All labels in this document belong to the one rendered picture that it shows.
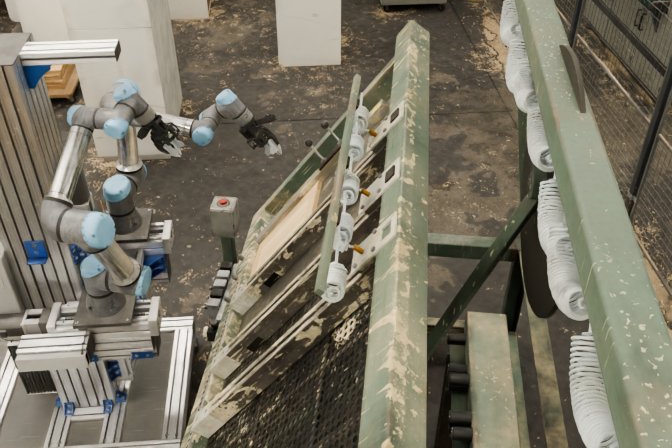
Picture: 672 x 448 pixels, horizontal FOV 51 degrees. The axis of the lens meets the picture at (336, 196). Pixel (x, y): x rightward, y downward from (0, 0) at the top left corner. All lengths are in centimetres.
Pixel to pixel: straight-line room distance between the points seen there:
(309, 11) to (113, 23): 210
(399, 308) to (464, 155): 400
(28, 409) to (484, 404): 266
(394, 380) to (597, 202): 56
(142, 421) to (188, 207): 191
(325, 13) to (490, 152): 202
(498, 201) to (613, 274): 381
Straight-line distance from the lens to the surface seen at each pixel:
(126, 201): 323
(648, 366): 126
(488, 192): 524
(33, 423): 380
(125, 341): 307
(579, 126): 180
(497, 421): 162
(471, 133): 588
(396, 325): 162
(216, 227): 359
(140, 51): 516
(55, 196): 252
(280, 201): 348
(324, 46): 673
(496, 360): 173
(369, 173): 248
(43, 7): 706
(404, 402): 151
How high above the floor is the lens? 310
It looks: 37 degrees down
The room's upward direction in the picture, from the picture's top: straight up
